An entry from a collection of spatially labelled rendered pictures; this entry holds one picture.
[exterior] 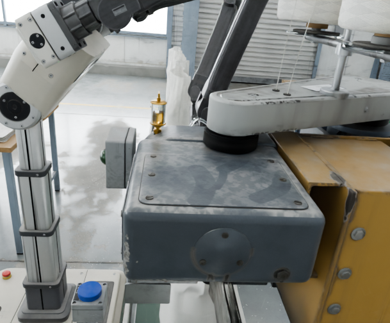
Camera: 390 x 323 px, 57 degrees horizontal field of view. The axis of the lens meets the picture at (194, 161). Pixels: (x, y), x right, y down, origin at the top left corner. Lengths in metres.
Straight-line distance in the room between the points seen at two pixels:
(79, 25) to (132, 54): 7.28
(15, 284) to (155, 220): 1.63
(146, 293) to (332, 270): 0.40
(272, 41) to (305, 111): 7.79
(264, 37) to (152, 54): 2.44
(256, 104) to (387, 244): 0.27
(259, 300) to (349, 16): 1.92
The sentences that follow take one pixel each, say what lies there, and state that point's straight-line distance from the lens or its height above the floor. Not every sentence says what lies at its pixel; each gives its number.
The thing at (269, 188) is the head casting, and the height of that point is 1.34.
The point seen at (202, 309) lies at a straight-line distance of 1.06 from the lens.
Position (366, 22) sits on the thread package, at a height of 1.54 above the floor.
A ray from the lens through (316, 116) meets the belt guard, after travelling 0.65.
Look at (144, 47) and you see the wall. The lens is 8.17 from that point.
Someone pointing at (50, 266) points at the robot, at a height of 0.53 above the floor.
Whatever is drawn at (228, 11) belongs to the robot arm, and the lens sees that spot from 1.43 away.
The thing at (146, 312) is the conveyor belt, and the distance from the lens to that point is 1.60.
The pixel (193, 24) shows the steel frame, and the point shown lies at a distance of 7.70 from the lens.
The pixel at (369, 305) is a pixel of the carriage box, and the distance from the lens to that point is 0.66.
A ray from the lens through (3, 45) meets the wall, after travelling 8.85.
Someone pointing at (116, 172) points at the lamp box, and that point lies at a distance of 0.62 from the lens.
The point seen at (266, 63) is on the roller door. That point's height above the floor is 0.47.
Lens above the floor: 1.54
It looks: 24 degrees down
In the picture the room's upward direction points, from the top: 5 degrees clockwise
